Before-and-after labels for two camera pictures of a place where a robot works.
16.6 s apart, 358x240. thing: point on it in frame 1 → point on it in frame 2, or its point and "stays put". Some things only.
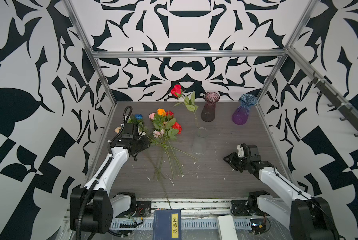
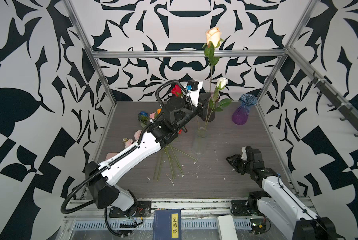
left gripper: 145,142 → 201,96
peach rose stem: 117,129 → 213,37
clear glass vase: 199,145 stays put
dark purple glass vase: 208,112 stays put
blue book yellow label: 167,224 stays put
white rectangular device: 226,227 stays put
